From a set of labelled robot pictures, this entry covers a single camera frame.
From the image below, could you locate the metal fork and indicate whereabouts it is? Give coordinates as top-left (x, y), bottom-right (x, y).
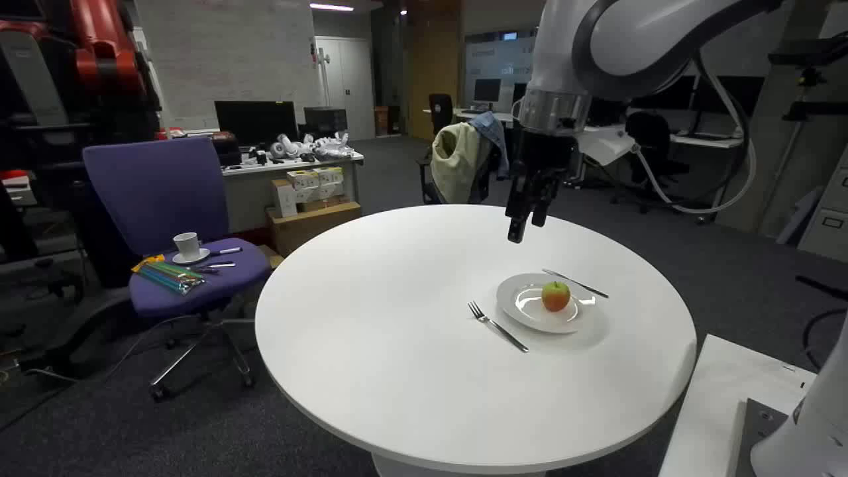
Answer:
top-left (466, 298), bottom-right (531, 354)

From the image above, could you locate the red black robot machine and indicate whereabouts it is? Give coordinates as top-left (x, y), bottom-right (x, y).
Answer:
top-left (0, 0), bottom-right (166, 143)

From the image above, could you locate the white yellow printed box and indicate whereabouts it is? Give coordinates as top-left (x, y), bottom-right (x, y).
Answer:
top-left (295, 166), bottom-right (323, 212)
top-left (317, 165), bottom-right (347, 206)

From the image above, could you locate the metal table knife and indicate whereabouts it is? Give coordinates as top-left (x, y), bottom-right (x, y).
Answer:
top-left (542, 265), bottom-right (613, 302)

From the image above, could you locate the small black monitor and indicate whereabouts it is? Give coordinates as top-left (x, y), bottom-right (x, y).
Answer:
top-left (302, 106), bottom-right (350, 139)

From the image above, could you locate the green red apple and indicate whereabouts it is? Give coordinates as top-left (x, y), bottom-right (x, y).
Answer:
top-left (538, 279), bottom-right (574, 314)

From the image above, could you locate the purple office chair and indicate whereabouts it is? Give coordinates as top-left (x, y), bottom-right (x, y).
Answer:
top-left (17, 134), bottom-right (277, 406)

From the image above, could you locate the white door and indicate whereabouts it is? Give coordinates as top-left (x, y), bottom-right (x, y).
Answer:
top-left (313, 35), bottom-right (379, 139)

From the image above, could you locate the long white office desk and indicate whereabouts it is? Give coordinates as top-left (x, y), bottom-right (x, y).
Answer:
top-left (608, 121), bottom-right (745, 223)

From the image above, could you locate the black highback chair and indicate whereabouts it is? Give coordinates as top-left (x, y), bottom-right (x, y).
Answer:
top-left (428, 89), bottom-right (458, 134)

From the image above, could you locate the white clutter pile on desk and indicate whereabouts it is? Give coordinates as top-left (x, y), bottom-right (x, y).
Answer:
top-left (268, 129), bottom-right (358, 166)

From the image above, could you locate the grey office desk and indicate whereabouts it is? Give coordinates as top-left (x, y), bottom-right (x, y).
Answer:
top-left (221, 153), bottom-right (367, 233)

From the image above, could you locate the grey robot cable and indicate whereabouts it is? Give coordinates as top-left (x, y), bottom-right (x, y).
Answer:
top-left (629, 57), bottom-right (763, 220)

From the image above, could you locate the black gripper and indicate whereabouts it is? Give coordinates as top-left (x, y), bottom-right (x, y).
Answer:
top-left (505, 127), bottom-right (579, 247)

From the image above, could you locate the black swivel office chair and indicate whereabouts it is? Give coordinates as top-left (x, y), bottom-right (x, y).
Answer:
top-left (621, 109), bottom-right (696, 215)

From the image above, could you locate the grey metal base plate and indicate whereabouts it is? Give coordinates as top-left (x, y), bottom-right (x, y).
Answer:
top-left (735, 394), bottom-right (792, 477)

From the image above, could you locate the yellow packet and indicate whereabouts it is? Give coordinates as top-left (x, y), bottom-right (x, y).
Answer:
top-left (131, 252), bottom-right (171, 275)

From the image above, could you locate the large black monitor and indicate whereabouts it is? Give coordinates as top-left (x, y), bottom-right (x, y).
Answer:
top-left (213, 98), bottom-right (301, 149)

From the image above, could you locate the brown cardboard box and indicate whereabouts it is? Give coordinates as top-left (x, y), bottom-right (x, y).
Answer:
top-left (265, 199), bottom-right (367, 259)

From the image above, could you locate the white saucer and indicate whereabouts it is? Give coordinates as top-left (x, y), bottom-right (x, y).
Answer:
top-left (168, 247), bottom-right (216, 267)

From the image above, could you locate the white filing cabinet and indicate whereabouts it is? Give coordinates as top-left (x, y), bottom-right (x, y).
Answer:
top-left (795, 143), bottom-right (848, 265)

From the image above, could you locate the black desk monitor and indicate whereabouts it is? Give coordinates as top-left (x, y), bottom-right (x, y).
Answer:
top-left (701, 74), bottom-right (766, 116)

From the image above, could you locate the white round plate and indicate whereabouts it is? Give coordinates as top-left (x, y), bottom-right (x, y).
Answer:
top-left (493, 271), bottom-right (604, 339)

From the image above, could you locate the plain white carton box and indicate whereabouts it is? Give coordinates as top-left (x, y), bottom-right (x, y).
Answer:
top-left (272, 174), bottom-right (302, 220)

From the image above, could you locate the white robot mounting platform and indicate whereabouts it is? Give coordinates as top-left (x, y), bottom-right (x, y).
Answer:
top-left (657, 330), bottom-right (819, 477)

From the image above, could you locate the black floor cable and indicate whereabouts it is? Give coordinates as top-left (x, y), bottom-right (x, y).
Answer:
top-left (792, 272), bottom-right (848, 373)

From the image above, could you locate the white cup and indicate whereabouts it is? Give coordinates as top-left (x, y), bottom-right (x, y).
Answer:
top-left (171, 231), bottom-right (204, 259)

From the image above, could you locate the blue cloth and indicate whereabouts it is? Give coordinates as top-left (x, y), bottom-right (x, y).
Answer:
top-left (466, 110), bottom-right (513, 173)

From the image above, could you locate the cream jacket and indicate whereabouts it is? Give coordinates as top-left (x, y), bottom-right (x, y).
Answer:
top-left (429, 118), bottom-right (486, 204)

